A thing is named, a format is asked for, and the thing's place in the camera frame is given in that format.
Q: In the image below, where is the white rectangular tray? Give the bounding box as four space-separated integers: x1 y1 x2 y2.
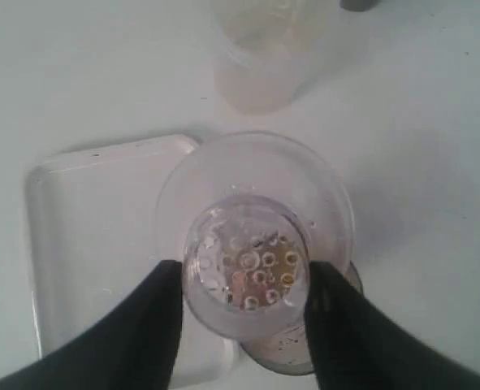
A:
26 133 240 387

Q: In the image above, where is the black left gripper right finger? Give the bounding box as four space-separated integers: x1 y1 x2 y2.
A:
305 261 480 389

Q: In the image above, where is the stainless steel cup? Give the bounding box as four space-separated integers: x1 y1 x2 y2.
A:
339 0 374 12

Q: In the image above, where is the clear dome strainer lid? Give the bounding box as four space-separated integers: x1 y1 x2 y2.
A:
153 132 354 340

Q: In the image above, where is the frosted translucent plastic cup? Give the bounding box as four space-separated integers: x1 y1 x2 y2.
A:
207 1 339 114

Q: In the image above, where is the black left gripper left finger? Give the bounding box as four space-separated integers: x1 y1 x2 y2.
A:
0 260 183 389

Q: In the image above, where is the clear plastic shaker cup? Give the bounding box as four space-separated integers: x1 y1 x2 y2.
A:
239 262 365 375

